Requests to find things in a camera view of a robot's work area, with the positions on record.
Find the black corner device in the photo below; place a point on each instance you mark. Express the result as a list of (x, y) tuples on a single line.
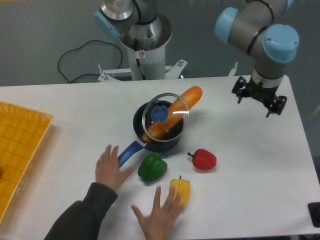
[(314, 211)]

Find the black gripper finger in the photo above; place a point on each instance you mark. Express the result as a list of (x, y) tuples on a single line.
[(240, 89), (275, 105)]

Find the dark blue saucepan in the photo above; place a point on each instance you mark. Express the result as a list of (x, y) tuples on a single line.
[(154, 146)]

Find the orange toy baguette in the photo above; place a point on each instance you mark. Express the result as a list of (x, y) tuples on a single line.
[(191, 96)]

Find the yellow toy bell pepper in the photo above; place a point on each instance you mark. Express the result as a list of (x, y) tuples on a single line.
[(182, 187)]

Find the red toy bell pepper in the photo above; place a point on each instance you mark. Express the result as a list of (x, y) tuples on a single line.
[(203, 160)]

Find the person left hand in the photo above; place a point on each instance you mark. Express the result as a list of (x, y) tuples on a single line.
[(107, 170)]

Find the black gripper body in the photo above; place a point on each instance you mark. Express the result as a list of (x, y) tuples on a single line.
[(260, 93)]

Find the dark grey sleeve forearm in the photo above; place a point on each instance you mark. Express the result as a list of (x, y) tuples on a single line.
[(83, 219)]

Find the green toy bell pepper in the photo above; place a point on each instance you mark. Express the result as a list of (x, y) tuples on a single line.
[(151, 168)]

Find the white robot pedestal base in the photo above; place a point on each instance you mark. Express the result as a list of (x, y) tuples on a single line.
[(146, 48)]

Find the glass pot lid blue knob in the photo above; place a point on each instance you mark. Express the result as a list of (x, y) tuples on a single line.
[(160, 113)]

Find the yellow woven basket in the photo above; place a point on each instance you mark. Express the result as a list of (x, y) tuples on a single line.
[(22, 131)]

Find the person right hand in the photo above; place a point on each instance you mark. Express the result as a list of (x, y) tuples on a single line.
[(159, 224)]

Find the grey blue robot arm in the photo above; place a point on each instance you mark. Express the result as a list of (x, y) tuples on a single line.
[(251, 30)]

